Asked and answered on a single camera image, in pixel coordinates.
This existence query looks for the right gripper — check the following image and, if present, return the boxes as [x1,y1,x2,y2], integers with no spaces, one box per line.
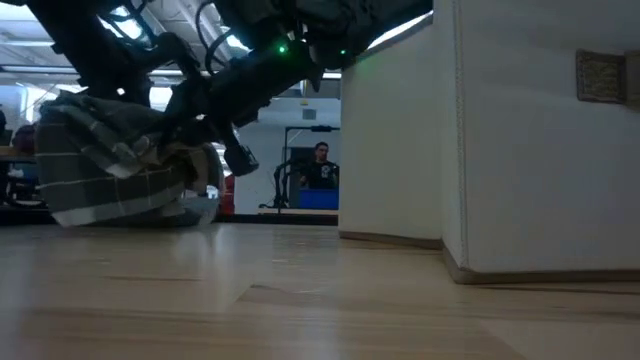
[164,74,236,146]

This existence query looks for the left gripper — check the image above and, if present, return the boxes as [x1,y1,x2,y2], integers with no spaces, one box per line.
[87,59,154,109]

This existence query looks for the grey checked towel white lines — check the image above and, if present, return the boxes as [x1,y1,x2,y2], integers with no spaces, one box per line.
[34,92,226,229]

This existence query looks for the blue-grey waffle towel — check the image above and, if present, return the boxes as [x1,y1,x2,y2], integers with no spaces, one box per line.
[99,195,222,229]

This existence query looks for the red container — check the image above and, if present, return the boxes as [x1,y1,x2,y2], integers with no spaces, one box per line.
[219,173,236,216]

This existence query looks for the maroon cloth bundle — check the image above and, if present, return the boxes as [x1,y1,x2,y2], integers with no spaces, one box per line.
[12,124,39,154]

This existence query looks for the person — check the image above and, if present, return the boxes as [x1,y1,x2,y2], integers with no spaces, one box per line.
[299,141,340,190]

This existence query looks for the dark low table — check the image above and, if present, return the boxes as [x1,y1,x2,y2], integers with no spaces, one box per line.
[214,207,340,227]

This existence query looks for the blue plastic bin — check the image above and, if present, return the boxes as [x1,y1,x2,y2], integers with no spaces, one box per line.
[298,188,340,211]

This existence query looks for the beige fabric storage box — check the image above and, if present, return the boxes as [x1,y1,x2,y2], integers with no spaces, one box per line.
[338,0,640,285]

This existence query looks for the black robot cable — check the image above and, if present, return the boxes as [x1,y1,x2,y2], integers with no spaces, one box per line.
[194,0,236,76]

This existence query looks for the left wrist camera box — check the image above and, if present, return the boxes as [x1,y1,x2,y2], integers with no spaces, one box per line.
[149,32,202,76]

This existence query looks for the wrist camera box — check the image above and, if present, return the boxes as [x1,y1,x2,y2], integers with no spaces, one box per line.
[149,32,202,76]
[223,143,260,177]

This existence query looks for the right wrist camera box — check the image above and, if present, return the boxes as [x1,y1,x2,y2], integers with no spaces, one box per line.
[223,143,260,177]

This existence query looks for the black metal frame stand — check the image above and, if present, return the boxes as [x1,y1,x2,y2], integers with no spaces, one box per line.
[283,124,342,209]

